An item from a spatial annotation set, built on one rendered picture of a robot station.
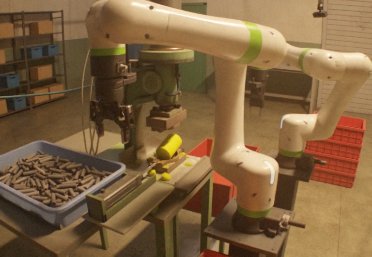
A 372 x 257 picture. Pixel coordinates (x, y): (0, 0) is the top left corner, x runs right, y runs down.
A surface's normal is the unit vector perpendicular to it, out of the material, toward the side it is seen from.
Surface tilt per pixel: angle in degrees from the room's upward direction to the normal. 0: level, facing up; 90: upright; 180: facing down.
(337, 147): 90
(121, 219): 0
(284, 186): 90
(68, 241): 0
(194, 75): 90
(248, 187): 90
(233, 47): 113
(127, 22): 100
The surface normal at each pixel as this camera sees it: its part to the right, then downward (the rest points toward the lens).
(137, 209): 0.00, -0.96
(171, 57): 0.25, 0.29
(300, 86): -0.45, 0.26
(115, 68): 0.55, 0.25
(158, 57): -0.19, 0.29
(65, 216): 0.81, 0.34
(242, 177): -0.86, 0.13
